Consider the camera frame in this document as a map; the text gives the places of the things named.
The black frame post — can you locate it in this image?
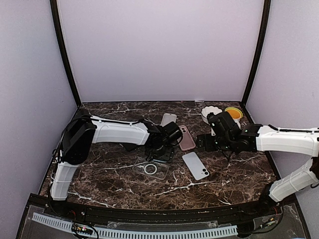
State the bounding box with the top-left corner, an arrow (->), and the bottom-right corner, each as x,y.
241,0 -> 272,108
50,0 -> 82,107

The small green circuit board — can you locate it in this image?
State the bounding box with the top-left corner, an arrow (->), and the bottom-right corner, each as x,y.
71,223 -> 94,237

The left black frame post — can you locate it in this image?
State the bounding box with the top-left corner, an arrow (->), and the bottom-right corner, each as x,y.
50,0 -> 82,107

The pink phone case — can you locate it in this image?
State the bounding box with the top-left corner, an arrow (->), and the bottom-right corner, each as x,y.
179,125 -> 196,151

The black front rail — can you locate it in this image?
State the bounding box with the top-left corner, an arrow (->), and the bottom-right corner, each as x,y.
40,198 -> 283,225

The black smartphone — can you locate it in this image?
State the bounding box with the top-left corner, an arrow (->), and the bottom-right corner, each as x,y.
123,143 -> 137,151

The right black frame post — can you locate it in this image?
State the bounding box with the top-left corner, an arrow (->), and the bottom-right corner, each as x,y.
241,0 -> 272,108

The white patterned mug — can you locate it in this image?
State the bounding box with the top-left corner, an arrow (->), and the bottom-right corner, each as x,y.
235,120 -> 241,129

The white scalloped bowl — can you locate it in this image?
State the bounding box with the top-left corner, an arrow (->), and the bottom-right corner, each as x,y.
201,106 -> 223,124

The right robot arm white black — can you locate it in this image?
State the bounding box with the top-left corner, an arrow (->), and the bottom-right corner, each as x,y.
201,111 -> 319,216

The white phone case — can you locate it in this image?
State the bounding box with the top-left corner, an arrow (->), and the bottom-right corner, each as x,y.
160,113 -> 177,126

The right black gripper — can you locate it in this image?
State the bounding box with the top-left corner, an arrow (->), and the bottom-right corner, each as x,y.
196,132 -> 235,152

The white slotted cable duct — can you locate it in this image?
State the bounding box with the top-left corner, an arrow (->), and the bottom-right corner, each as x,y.
31,213 -> 238,239

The phone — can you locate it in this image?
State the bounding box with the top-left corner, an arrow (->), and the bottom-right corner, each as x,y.
182,152 -> 210,181
152,159 -> 167,163

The clear magsafe phone case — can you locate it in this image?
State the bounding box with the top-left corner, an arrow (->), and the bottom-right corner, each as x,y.
132,159 -> 169,180

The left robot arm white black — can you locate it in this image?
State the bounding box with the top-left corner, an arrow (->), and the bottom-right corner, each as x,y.
48,114 -> 183,217

